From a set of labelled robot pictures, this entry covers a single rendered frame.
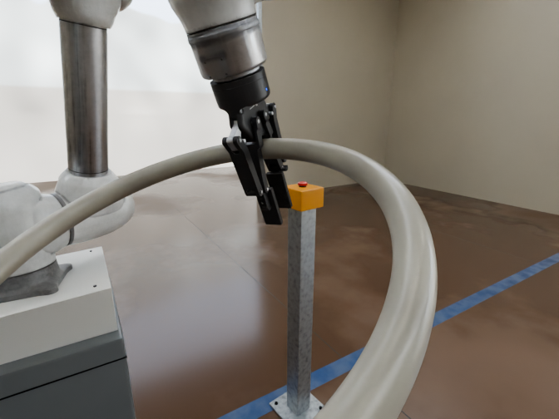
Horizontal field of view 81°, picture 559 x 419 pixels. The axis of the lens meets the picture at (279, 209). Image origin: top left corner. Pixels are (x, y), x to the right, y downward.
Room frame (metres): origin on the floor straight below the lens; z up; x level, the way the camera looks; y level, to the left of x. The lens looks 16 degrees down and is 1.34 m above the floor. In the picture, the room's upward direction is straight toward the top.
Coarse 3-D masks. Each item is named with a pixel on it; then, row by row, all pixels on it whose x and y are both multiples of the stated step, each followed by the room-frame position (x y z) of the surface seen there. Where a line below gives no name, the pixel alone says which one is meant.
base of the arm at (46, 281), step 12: (60, 264) 0.87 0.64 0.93; (24, 276) 0.72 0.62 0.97; (36, 276) 0.74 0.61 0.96; (48, 276) 0.76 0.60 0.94; (60, 276) 0.79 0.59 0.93; (0, 288) 0.70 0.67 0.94; (12, 288) 0.71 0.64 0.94; (24, 288) 0.71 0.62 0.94; (36, 288) 0.72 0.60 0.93; (48, 288) 0.72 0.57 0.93; (0, 300) 0.69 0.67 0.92; (12, 300) 0.70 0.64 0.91
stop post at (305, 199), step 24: (312, 192) 1.19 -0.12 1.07; (312, 216) 1.22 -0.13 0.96; (288, 240) 1.25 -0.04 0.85; (312, 240) 1.22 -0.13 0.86; (288, 264) 1.25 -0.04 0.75; (312, 264) 1.23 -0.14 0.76; (288, 288) 1.24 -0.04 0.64; (312, 288) 1.23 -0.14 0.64; (288, 312) 1.24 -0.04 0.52; (312, 312) 1.23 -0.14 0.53; (288, 336) 1.24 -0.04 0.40; (288, 360) 1.24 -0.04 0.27; (288, 384) 1.24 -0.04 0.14; (288, 408) 1.23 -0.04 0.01; (312, 408) 1.23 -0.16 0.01
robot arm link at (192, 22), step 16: (176, 0) 0.40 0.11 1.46; (192, 0) 0.39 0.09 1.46; (208, 0) 0.39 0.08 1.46; (224, 0) 0.40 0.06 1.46; (240, 0) 0.41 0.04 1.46; (256, 0) 0.45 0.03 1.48; (176, 16) 0.43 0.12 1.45; (192, 16) 0.40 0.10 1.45; (208, 16) 0.40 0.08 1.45; (224, 16) 0.40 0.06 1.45; (240, 16) 0.41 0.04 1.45; (192, 32) 0.42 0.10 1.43
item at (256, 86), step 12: (264, 72) 0.46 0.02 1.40; (216, 84) 0.44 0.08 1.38; (228, 84) 0.43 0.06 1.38; (240, 84) 0.43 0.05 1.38; (252, 84) 0.44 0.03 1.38; (264, 84) 0.45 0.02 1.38; (216, 96) 0.45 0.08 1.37; (228, 96) 0.44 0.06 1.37; (240, 96) 0.43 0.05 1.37; (252, 96) 0.44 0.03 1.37; (264, 96) 0.45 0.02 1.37; (228, 108) 0.44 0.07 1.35; (240, 108) 0.44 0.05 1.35; (252, 108) 0.47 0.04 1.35; (264, 108) 0.50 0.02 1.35; (240, 120) 0.44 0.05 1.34; (252, 132) 0.46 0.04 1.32; (264, 132) 0.49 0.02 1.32
